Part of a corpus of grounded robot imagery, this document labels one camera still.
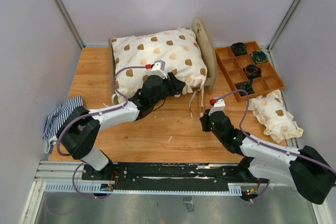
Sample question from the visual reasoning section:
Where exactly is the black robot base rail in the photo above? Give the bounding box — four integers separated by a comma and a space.
81, 162, 258, 188

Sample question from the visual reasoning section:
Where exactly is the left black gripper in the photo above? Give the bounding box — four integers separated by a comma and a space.
151, 71, 186, 106

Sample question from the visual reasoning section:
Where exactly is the green black rolled sock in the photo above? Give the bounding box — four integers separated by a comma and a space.
250, 50, 268, 65

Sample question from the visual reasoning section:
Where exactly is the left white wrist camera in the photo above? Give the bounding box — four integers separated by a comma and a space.
151, 60, 167, 79

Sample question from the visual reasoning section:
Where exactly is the left aluminium frame post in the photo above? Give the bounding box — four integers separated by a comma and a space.
53, 0, 85, 49

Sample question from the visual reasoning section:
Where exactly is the black rolled sock back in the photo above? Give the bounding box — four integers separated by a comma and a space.
230, 42, 247, 57

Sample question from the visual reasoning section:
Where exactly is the dark green rolled sock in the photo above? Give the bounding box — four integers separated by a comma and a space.
236, 79, 254, 97

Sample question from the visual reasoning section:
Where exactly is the right aluminium frame post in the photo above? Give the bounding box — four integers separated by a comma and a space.
267, 0, 302, 51

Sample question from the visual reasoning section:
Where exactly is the white slotted cable duct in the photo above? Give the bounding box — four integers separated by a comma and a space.
44, 182, 242, 196

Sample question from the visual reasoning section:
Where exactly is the striped blue white cloth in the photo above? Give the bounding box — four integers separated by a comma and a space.
42, 95, 84, 154

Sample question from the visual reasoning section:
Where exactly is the black orange rolled sock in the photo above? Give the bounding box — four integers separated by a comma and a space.
243, 65, 262, 80

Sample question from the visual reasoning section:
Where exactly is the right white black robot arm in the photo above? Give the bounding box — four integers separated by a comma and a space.
200, 110, 335, 205

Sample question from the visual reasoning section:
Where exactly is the small bear print pillow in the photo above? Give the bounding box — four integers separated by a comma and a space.
248, 90, 303, 143

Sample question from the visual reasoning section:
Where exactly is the bear print bed cushion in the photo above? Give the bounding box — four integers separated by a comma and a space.
103, 27, 208, 119

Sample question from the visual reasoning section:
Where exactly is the aluminium frame post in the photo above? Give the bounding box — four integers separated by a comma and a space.
53, 0, 85, 49
267, 0, 302, 51

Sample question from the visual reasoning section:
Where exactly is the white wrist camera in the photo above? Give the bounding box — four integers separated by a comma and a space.
208, 98, 226, 115
151, 60, 167, 79

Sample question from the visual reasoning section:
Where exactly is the wooden pet bed frame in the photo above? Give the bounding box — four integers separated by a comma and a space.
108, 17, 218, 114

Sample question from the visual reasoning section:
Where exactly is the orange wooden compartment tray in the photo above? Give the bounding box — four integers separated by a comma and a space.
215, 41, 286, 102

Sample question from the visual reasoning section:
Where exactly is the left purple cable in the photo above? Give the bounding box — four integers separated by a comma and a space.
56, 63, 154, 156

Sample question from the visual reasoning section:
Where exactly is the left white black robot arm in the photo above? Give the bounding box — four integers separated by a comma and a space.
56, 72, 185, 180

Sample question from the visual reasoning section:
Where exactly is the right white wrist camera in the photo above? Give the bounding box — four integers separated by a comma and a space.
208, 98, 226, 115

